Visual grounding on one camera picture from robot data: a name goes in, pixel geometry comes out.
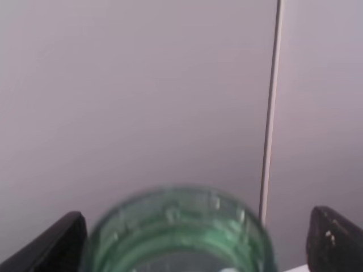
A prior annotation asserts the green transparent water bottle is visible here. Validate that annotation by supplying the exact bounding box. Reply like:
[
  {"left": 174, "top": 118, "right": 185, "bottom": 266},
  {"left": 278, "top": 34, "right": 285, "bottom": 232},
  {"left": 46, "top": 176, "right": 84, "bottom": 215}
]
[{"left": 79, "top": 186, "right": 277, "bottom": 271}]

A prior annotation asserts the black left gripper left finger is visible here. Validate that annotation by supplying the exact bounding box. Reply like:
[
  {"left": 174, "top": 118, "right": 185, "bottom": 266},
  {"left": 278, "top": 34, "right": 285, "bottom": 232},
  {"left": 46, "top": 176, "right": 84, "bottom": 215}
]
[{"left": 1, "top": 211, "right": 86, "bottom": 271}]

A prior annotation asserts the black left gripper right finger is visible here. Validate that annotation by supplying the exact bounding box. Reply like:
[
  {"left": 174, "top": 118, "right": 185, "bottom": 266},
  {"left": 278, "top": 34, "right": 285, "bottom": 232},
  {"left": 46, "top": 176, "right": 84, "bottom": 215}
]
[{"left": 306, "top": 206, "right": 362, "bottom": 272}]

